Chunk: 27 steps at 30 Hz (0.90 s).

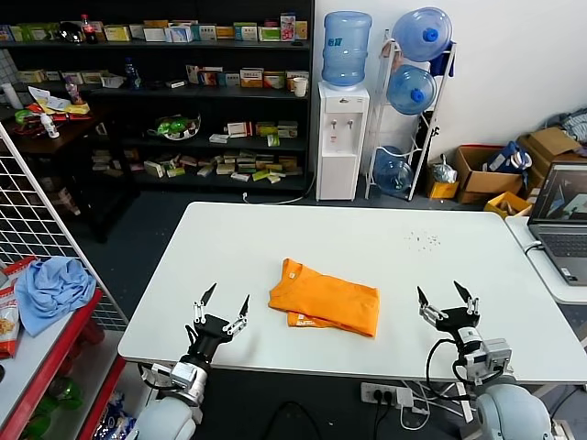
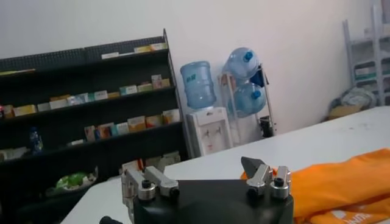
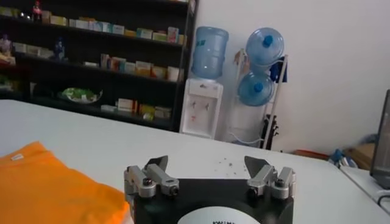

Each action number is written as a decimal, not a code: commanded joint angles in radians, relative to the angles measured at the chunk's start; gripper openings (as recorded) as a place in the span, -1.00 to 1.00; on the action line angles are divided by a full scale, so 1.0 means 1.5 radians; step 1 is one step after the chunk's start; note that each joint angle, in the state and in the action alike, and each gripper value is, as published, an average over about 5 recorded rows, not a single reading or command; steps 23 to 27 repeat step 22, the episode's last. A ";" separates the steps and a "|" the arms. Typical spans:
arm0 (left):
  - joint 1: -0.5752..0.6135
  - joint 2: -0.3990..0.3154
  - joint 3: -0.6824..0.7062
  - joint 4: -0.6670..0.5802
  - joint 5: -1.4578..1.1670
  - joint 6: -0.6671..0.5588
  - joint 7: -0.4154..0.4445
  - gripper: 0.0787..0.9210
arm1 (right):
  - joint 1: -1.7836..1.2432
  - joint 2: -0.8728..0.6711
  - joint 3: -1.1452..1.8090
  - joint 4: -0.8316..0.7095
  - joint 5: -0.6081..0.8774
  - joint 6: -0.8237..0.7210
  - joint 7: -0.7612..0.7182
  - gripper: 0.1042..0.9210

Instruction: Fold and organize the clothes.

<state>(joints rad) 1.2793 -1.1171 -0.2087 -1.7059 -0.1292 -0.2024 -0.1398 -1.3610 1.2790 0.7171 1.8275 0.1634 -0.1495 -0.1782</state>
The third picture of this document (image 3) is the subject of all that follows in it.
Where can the tall white red box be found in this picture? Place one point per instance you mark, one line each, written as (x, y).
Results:
(104, 61)

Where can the white paper cup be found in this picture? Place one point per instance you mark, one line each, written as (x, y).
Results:
(173, 74)

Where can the flat yellow medicine box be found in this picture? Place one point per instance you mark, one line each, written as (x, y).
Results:
(130, 33)

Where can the black shelving unit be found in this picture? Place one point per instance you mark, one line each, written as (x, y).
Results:
(76, 82)

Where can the purple bottle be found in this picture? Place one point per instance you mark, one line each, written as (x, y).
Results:
(5, 45)

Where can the pile of grey clothes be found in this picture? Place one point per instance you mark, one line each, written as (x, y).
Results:
(368, 139)

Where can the tall pink blue carton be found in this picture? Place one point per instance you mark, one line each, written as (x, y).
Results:
(172, 35)

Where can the white metal jug rack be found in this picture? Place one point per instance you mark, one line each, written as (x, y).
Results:
(275, 103)

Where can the white side table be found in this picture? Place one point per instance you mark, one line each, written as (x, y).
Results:
(359, 182)

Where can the small flat white box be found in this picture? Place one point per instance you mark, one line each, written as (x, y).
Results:
(91, 64)

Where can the orange t-shirt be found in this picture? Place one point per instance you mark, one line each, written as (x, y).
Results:
(45, 188)

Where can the navy blue cloth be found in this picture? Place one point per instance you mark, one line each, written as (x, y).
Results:
(278, 70)

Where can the bowl with green fruit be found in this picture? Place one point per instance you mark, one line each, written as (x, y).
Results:
(80, 95)

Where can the yellow white medicine box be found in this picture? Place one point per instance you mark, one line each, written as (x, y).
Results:
(58, 20)
(143, 68)

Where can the yellow green medicine box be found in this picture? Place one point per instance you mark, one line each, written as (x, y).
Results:
(147, 109)

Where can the small white medicine box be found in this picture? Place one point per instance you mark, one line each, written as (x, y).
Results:
(72, 22)

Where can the blue plastic bottle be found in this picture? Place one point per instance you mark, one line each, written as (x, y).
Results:
(59, 48)

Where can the white water dispenser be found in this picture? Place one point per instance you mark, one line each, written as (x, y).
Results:
(201, 109)

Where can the small green medicine box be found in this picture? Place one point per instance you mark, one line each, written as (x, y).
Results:
(148, 117)

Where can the scattered dark crumbs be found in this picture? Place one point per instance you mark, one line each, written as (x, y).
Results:
(228, 165)

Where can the black tripod stand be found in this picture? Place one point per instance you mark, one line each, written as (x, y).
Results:
(269, 131)

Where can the light green medicine box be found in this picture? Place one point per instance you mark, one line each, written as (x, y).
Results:
(159, 36)

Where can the grey laptop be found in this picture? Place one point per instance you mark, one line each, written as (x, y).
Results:
(382, 146)

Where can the open brown cardboard box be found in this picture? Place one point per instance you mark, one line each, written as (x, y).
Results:
(362, 155)

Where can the blue white medicine box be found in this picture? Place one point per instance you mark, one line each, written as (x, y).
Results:
(103, 26)

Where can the red white medicine box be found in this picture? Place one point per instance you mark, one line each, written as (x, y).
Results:
(127, 105)

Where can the cola bottle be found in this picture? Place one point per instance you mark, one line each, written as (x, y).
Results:
(37, 10)

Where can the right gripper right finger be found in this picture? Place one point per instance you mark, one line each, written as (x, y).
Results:
(262, 179)

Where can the blue white bag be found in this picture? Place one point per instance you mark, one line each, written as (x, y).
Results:
(341, 158)

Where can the red orange medicine box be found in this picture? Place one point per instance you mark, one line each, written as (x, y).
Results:
(117, 64)

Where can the red-edged cardboard box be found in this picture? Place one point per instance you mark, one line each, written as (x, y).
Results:
(310, 154)

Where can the flat white medicine box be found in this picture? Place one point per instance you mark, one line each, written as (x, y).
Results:
(108, 108)

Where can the white teal medicine box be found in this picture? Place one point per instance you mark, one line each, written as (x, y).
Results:
(130, 67)

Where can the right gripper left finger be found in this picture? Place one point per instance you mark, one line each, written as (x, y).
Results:
(147, 181)

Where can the labelled blue water jug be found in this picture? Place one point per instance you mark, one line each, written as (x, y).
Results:
(209, 51)

